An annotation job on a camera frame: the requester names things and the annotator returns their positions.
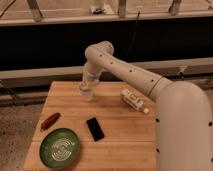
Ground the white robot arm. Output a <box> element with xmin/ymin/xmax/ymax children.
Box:
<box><xmin>81</xmin><ymin>41</ymin><xmax>213</xmax><ymax>171</ymax></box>

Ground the black smartphone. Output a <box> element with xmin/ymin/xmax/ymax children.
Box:
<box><xmin>86</xmin><ymin>117</ymin><xmax>105</xmax><ymax>141</ymax></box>

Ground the brown sausage toy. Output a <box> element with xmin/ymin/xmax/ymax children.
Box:
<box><xmin>41</xmin><ymin>113</ymin><xmax>60</xmax><ymax>130</ymax></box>

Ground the green patterned plate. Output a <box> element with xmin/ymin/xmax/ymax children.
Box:
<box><xmin>39</xmin><ymin>128</ymin><xmax>80</xmax><ymax>170</ymax></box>

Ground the black hanging cable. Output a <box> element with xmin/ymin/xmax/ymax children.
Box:
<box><xmin>123</xmin><ymin>9</ymin><xmax>141</xmax><ymax>63</ymax></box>

